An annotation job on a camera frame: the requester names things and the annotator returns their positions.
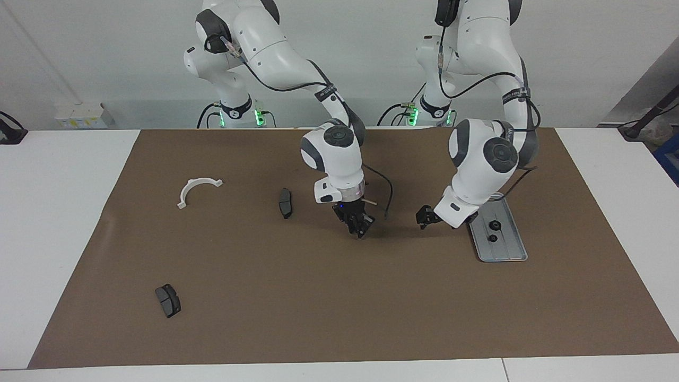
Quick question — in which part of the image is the silver metal tray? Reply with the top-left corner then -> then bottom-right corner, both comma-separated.
468,194 -> 529,263

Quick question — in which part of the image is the brown table mat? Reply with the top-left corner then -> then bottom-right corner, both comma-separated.
28,126 -> 679,370

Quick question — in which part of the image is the short grey brake pad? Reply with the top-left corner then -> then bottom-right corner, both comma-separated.
154,283 -> 182,319

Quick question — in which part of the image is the black stand pole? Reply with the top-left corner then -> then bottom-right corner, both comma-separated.
618,85 -> 679,141

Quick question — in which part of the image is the clear plastic bag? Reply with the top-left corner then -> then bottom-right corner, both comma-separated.
639,116 -> 673,146

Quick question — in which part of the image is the blue crate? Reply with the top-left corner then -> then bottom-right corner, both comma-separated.
654,133 -> 679,187

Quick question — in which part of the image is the white socket box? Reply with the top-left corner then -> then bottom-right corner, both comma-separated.
55,102 -> 114,129

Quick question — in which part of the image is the black table clamp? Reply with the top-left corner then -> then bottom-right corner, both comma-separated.
0,110 -> 28,145

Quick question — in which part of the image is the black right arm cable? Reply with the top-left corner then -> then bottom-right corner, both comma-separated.
204,34 -> 394,221

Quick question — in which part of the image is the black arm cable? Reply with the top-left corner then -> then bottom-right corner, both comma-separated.
436,32 -> 542,201
204,34 -> 394,221

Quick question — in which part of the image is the black base cable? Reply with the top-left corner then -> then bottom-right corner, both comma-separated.
197,102 -> 219,129
378,103 -> 412,127

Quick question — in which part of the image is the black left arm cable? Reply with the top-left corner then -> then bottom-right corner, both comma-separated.
436,32 -> 542,201

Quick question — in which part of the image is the white half-ring clamp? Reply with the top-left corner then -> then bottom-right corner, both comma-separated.
177,177 -> 223,210

